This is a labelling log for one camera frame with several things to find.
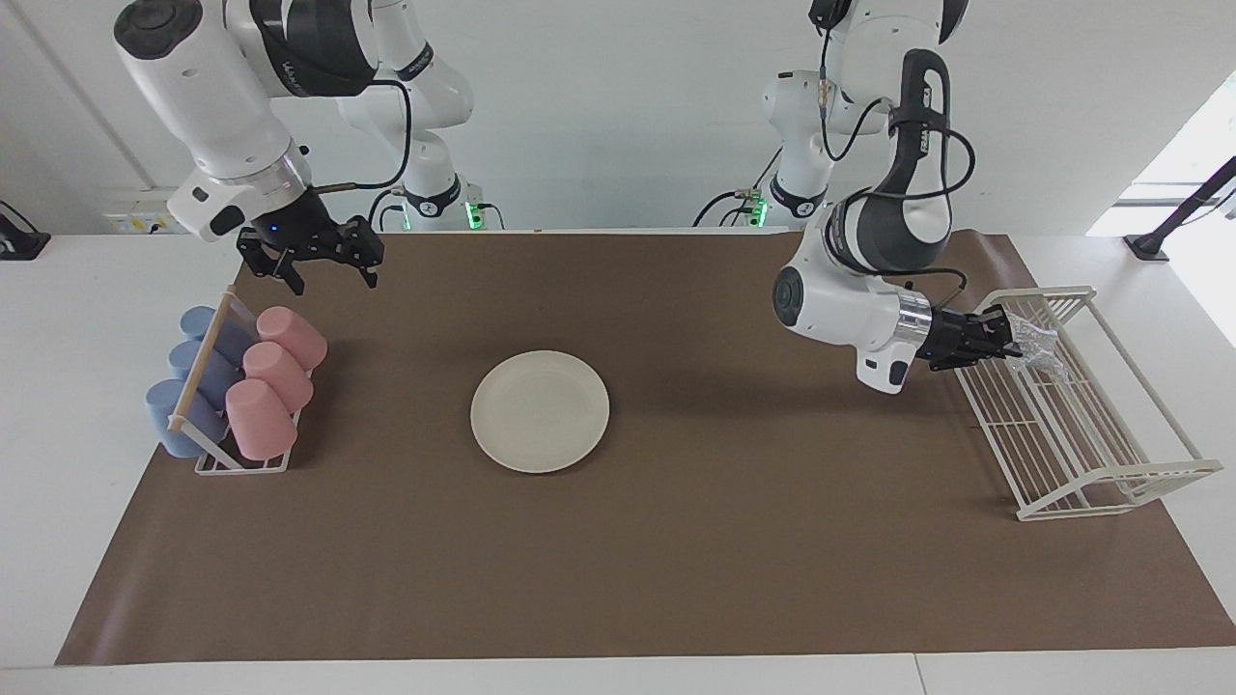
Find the pink plastic cup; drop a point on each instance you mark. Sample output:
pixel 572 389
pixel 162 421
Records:
pixel 261 420
pixel 280 376
pixel 294 336

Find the brown table mat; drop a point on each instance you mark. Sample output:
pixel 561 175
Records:
pixel 676 560

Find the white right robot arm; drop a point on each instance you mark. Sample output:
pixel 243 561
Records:
pixel 212 97

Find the long black pole stand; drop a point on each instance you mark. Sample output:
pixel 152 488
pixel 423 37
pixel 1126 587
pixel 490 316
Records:
pixel 1149 246

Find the small black clamp stand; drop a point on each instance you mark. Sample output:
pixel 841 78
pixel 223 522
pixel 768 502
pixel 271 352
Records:
pixel 19 241

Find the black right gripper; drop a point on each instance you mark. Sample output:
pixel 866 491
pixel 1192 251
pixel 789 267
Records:
pixel 304 232

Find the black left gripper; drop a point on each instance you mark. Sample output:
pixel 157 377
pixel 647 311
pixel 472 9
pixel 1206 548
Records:
pixel 956 340

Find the white wall power outlet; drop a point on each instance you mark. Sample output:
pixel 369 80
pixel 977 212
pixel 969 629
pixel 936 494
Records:
pixel 135 224

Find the blue plastic cup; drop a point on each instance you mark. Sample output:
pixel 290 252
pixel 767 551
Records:
pixel 185 359
pixel 164 410
pixel 198 320

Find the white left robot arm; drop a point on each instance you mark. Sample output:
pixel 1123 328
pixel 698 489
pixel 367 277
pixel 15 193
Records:
pixel 840 309

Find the cream round plate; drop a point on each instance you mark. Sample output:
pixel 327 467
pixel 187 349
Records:
pixel 541 412

